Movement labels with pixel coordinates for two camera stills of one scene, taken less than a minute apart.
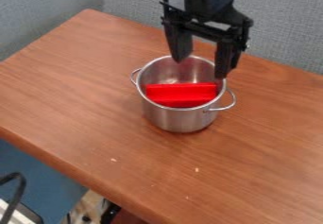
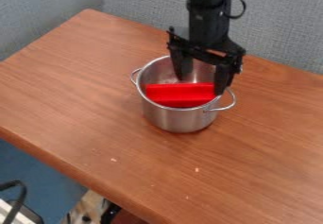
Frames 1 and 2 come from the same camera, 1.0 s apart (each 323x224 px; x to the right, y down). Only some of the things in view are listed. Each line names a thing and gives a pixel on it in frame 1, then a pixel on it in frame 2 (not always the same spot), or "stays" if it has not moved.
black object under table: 110,212 stays
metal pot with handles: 162,69 stays
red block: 181,94 stays
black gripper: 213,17 -> 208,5
